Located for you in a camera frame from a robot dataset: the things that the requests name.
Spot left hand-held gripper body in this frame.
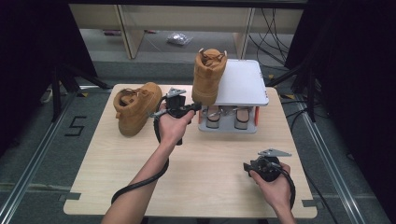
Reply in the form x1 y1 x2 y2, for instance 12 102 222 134
162 87 189 119

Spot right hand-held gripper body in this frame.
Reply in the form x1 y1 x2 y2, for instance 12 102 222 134
249 148 293 183

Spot brown suede boot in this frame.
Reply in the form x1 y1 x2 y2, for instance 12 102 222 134
112 81 163 138
191 48 228 107

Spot white shoe rack orange posts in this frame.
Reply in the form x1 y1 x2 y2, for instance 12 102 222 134
197 58 269 135

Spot person's left hand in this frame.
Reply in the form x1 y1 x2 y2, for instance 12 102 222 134
157 103 195 146

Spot person's right hand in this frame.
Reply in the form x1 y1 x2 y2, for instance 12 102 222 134
248 163 293 211

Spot clear plastic bag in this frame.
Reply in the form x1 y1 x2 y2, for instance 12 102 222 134
166 32 194 47

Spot black tripod stand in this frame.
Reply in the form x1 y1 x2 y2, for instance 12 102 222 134
49 62 112 123
265 62 319 123

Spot beige wooden desk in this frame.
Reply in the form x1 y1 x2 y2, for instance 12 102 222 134
68 0 308 60

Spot black curtain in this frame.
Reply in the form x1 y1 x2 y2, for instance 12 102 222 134
0 0 98 157
284 0 396 224

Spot right hand-held gripper cable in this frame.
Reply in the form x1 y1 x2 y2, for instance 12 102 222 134
267 158 297 211

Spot aluminium floor rail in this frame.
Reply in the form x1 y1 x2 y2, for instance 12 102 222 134
292 92 368 224
0 92 78 224

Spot bundle of black cables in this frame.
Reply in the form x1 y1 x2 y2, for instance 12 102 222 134
248 7 292 68

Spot white cord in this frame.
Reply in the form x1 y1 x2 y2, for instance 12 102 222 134
39 88 54 105

